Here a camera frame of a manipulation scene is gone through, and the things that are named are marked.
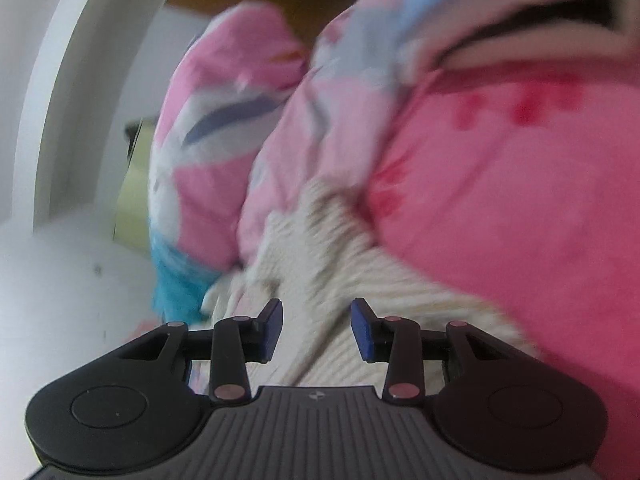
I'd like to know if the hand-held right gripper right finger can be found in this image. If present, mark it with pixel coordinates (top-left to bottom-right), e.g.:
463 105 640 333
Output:
351 297 513 403

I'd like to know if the black folded garment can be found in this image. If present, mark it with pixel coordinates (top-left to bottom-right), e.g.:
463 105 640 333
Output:
440 2 626 63

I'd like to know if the pink printed quilt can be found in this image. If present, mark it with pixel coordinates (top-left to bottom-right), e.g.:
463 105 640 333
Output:
147 0 431 321

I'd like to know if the beige checked knit cardigan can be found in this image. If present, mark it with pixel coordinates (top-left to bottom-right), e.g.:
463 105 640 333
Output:
200 177 541 396

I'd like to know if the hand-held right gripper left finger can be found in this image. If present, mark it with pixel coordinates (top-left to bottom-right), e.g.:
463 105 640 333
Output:
117 297 285 405

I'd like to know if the pale yellow wardrobe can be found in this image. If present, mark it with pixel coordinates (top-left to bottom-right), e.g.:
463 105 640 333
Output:
112 117 161 256

